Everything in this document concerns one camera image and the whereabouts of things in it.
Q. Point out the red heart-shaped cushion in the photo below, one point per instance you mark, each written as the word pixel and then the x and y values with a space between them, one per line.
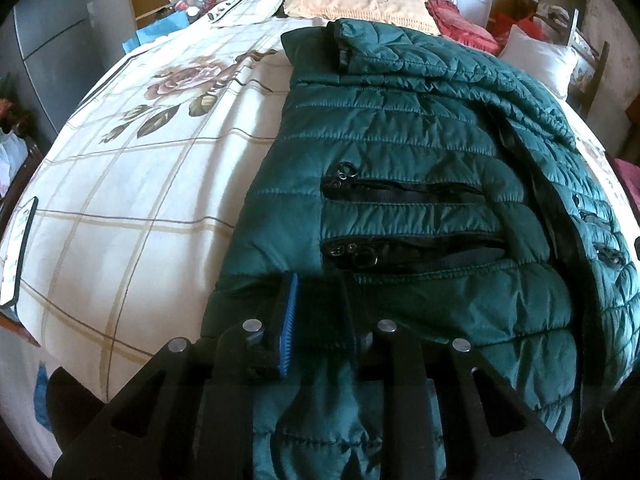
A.
pixel 452 25

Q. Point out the dark green quilted puffer jacket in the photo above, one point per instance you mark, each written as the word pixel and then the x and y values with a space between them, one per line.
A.
pixel 446 186

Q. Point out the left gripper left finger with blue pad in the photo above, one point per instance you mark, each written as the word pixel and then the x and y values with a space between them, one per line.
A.
pixel 282 324

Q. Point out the dark red cloth at bedside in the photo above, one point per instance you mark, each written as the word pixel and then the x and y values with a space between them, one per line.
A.
pixel 629 176

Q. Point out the wooden chair with clothes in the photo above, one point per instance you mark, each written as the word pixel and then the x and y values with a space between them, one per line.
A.
pixel 555 25

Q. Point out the grey refrigerator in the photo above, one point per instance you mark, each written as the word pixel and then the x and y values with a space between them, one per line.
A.
pixel 54 51

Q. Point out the white square pillow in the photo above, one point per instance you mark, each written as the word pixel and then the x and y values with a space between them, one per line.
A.
pixel 550 64

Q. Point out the peach frilled pillow cover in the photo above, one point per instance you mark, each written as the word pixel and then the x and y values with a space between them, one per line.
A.
pixel 411 14

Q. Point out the blue paper bag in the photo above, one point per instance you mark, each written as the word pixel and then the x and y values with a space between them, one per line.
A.
pixel 165 26

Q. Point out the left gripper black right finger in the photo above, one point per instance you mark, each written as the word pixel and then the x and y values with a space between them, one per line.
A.
pixel 350 328

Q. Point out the floral cream bed sheet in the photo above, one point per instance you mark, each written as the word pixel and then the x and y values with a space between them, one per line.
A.
pixel 118 240

